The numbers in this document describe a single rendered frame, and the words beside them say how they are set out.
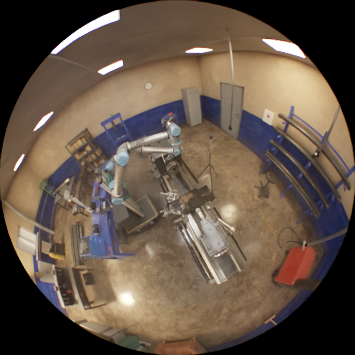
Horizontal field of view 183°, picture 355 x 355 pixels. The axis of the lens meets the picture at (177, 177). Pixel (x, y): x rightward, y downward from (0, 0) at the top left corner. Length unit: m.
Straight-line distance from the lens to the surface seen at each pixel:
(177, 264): 2.69
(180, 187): 2.24
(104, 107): 4.98
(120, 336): 4.52
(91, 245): 2.25
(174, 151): 1.60
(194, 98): 5.13
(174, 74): 5.25
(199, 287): 2.79
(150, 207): 2.70
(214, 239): 1.47
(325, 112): 3.23
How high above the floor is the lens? 2.62
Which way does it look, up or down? 52 degrees down
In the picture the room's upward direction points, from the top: 17 degrees counter-clockwise
